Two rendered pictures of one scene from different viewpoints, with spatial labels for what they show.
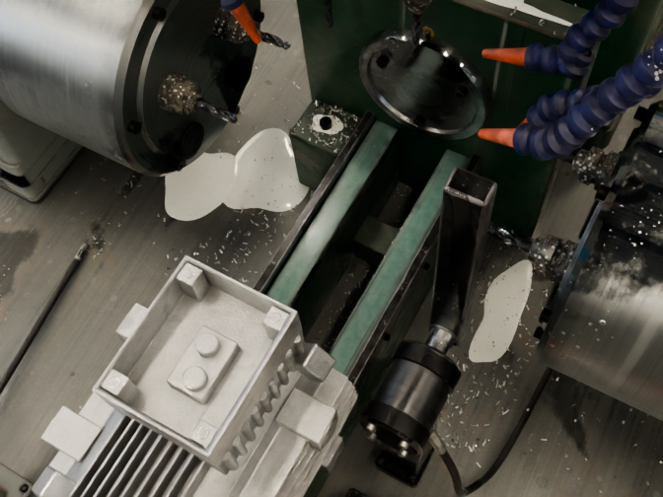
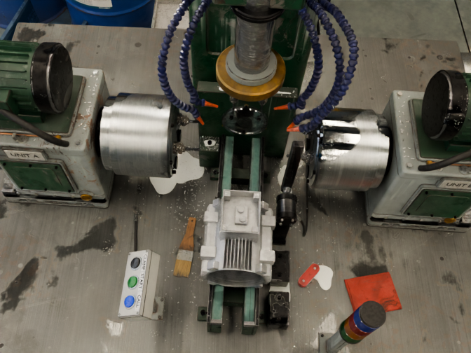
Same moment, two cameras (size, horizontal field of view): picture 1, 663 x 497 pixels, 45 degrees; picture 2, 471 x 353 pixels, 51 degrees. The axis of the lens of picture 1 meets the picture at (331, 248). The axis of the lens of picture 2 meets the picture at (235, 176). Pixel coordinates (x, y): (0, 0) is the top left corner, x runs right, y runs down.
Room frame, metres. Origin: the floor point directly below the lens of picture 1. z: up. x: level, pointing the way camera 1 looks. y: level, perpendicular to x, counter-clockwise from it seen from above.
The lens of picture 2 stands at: (-0.19, 0.45, 2.29)
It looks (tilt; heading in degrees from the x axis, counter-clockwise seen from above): 61 degrees down; 322
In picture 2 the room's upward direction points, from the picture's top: 5 degrees clockwise
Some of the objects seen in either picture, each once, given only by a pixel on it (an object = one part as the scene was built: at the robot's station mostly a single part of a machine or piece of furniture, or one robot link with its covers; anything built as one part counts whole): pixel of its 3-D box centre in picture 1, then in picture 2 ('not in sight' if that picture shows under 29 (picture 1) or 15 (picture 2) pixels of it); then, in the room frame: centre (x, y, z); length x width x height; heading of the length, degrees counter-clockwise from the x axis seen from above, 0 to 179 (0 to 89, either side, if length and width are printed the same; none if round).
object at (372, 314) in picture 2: not in sight; (349, 333); (-0.17, 0.03, 1.01); 0.08 x 0.08 x 0.42; 53
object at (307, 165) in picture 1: (329, 150); (209, 151); (0.56, -0.02, 0.86); 0.07 x 0.06 x 0.12; 53
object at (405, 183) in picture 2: not in sight; (431, 164); (0.08, -0.54, 0.99); 0.35 x 0.31 x 0.37; 53
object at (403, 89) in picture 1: (421, 89); (244, 122); (0.51, -0.12, 1.02); 0.15 x 0.02 x 0.15; 53
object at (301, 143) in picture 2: (456, 273); (291, 168); (0.25, -0.09, 1.12); 0.04 x 0.03 x 0.26; 143
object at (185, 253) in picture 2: not in sight; (186, 246); (0.33, 0.22, 0.80); 0.21 x 0.05 x 0.01; 138
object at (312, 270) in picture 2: not in sight; (308, 275); (0.03, -0.05, 0.81); 0.09 x 0.03 x 0.02; 103
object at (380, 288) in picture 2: not in sight; (373, 293); (-0.12, -0.18, 0.80); 0.15 x 0.12 x 0.01; 67
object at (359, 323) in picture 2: not in sight; (369, 316); (-0.17, 0.03, 1.19); 0.06 x 0.06 x 0.04
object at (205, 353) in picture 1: (206, 366); (240, 216); (0.22, 0.11, 1.11); 0.12 x 0.11 x 0.07; 143
